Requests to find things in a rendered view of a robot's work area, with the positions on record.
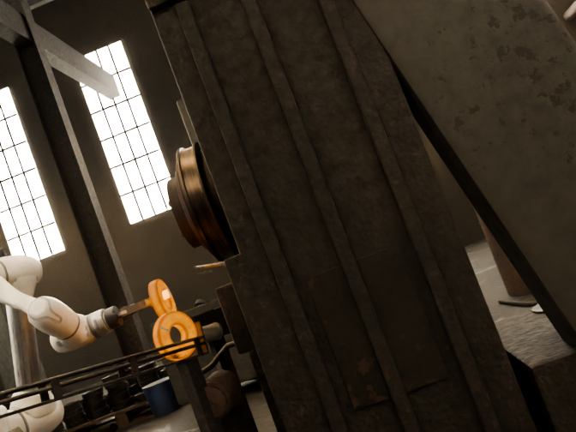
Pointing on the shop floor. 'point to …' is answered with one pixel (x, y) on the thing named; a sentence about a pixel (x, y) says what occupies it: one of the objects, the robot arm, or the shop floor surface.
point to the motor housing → (233, 416)
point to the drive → (504, 157)
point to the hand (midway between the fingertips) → (160, 297)
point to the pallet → (112, 402)
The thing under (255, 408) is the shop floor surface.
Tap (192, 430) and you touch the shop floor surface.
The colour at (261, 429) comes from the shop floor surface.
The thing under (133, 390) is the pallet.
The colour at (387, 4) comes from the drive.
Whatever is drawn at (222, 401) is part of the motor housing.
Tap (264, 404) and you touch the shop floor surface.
